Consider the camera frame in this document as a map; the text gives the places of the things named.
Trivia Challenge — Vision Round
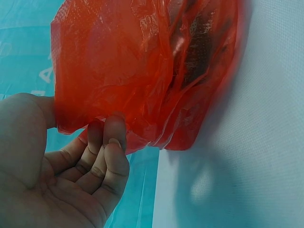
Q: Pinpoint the person's left hand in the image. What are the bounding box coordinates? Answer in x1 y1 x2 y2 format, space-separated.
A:
0 92 131 228

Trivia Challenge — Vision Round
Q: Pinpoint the red plastic bag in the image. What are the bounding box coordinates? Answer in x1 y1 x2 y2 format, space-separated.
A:
49 0 238 155

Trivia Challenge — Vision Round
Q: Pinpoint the dark brown object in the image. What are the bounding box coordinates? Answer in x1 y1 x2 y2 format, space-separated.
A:
184 18 217 85

